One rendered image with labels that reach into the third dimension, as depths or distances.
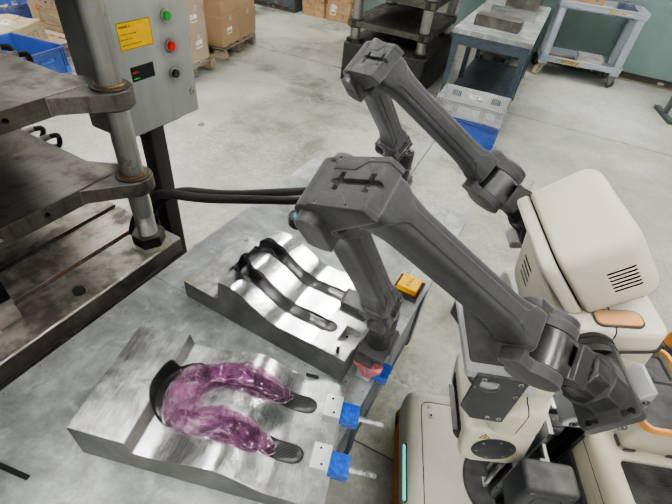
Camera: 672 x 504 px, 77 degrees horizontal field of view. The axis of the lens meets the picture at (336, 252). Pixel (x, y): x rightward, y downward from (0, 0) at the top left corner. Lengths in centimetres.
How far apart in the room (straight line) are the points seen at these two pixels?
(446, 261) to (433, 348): 173
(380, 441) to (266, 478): 105
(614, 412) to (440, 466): 95
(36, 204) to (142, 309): 36
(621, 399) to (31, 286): 139
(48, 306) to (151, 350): 43
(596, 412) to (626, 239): 26
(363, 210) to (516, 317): 27
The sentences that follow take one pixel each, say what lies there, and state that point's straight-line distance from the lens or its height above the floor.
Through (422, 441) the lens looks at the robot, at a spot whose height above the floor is 28.
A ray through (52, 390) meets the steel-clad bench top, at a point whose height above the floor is 80.
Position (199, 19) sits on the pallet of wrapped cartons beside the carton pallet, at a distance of 496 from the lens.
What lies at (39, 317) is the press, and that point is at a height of 78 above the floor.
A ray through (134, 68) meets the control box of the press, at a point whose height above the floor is 127.
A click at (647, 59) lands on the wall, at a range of 735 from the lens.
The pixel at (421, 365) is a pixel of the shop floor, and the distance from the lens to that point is 215.
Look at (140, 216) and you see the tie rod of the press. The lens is 139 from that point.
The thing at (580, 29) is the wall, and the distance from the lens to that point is 722.
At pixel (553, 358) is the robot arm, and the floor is 126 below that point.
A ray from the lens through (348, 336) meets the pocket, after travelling 108.
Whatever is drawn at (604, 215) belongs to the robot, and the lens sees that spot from 76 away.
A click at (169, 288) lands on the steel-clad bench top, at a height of 80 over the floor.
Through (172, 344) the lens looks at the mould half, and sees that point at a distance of 103.
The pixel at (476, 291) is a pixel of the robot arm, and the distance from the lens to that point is 55.
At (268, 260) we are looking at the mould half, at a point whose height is 93.
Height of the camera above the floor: 172
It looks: 42 degrees down
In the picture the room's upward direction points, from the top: 7 degrees clockwise
